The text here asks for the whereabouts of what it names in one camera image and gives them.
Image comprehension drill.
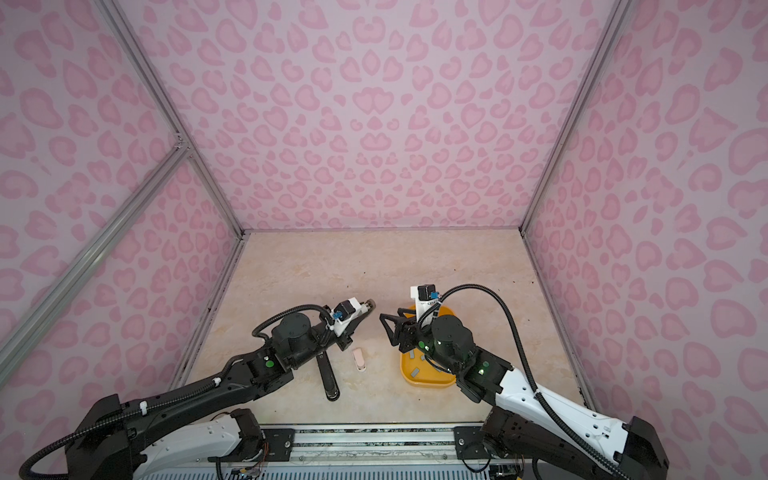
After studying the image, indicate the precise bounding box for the yellow plastic tray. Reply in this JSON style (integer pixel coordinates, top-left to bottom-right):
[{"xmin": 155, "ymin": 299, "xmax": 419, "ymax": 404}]
[{"xmin": 399, "ymin": 304, "xmax": 460, "ymax": 389}]

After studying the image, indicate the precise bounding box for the pink mini stapler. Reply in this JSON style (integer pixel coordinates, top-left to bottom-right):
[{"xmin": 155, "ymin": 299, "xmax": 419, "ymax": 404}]
[{"xmin": 352, "ymin": 348, "xmax": 366, "ymax": 372}]

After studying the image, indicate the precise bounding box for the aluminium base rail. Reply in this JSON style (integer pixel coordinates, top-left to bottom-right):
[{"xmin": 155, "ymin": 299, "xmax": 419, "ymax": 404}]
[{"xmin": 134, "ymin": 422, "xmax": 541, "ymax": 480}]

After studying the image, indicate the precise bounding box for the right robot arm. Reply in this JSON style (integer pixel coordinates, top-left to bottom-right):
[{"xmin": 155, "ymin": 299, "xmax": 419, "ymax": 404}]
[{"xmin": 380, "ymin": 314, "xmax": 670, "ymax": 479}]

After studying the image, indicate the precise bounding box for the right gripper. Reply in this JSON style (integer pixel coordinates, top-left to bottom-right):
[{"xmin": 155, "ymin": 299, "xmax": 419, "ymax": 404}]
[{"xmin": 377, "ymin": 309, "xmax": 463, "ymax": 375}]

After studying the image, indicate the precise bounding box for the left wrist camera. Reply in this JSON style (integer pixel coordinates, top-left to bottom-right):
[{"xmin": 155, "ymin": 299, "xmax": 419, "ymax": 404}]
[{"xmin": 331, "ymin": 297, "xmax": 368, "ymax": 337}]

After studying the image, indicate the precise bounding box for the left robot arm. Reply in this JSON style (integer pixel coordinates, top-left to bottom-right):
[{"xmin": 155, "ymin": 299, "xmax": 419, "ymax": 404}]
[{"xmin": 64, "ymin": 299, "xmax": 375, "ymax": 479}]

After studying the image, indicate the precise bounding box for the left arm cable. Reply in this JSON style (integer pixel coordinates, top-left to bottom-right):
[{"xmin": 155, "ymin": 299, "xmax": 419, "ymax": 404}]
[{"xmin": 17, "ymin": 303, "xmax": 337, "ymax": 480}]

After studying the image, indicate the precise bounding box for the diagonal aluminium frame bar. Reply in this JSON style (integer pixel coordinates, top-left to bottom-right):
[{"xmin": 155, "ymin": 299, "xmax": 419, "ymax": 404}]
[{"xmin": 1, "ymin": 141, "xmax": 189, "ymax": 385}]

